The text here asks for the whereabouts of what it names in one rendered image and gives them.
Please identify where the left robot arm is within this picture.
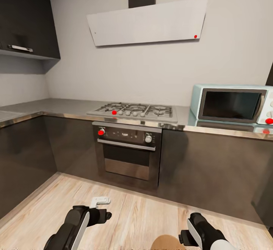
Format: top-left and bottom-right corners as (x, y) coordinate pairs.
(44, 197), (112, 250)

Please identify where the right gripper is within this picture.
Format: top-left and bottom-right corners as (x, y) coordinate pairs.
(179, 230), (199, 247)

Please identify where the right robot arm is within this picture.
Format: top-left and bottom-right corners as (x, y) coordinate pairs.
(179, 214), (237, 250)

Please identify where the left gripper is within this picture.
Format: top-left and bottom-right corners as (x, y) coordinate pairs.
(89, 208), (112, 226)

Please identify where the trash can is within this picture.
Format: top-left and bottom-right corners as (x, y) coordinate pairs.
(150, 234), (186, 250)

